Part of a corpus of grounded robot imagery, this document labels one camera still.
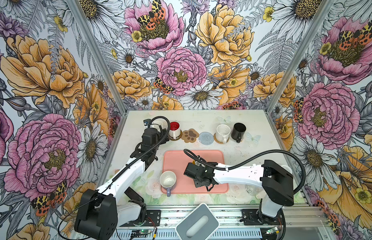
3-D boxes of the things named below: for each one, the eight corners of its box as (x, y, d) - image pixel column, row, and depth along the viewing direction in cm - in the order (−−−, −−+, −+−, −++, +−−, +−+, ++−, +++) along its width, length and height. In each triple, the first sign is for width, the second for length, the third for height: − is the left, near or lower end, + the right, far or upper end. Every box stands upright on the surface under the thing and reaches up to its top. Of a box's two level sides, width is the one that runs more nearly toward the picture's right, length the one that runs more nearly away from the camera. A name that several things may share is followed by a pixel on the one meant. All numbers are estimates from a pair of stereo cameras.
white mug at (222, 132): (216, 148, 102) (218, 139, 94) (214, 133, 110) (216, 124, 103) (229, 148, 102) (232, 139, 95) (226, 133, 110) (229, 124, 103)
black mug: (237, 144, 104) (241, 136, 96) (229, 133, 110) (232, 124, 102) (247, 141, 106) (251, 132, 98) (238, 130, 112) (242, 121, 104)
